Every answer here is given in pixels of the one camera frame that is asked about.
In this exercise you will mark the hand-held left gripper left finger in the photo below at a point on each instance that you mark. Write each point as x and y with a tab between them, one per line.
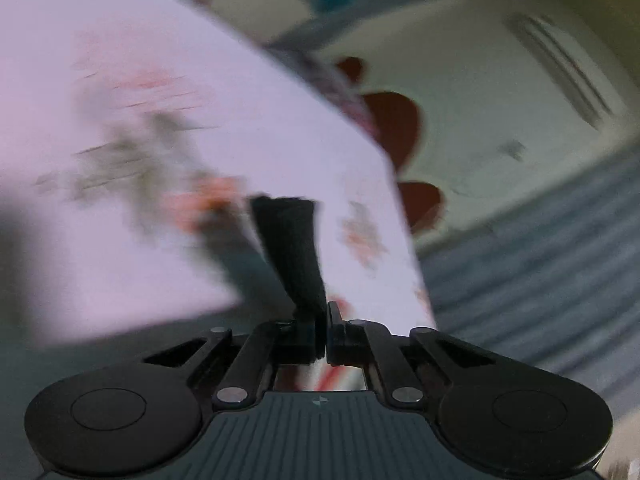
306	342

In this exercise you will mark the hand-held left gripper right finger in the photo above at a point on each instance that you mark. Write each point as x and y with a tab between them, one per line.
334	341

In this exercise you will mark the dark cloth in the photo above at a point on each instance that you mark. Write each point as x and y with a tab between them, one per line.
292	255

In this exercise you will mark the wide grey curtain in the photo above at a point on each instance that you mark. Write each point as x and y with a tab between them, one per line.
540	270

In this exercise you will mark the red and white headboard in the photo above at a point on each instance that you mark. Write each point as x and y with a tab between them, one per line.
395	120

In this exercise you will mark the floral bed sheet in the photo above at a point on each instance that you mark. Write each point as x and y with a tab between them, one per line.
150	160

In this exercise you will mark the purple pillow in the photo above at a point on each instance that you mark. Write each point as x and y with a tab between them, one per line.
325	80

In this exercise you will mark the white air conditioner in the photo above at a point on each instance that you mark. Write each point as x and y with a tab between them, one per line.
560	67

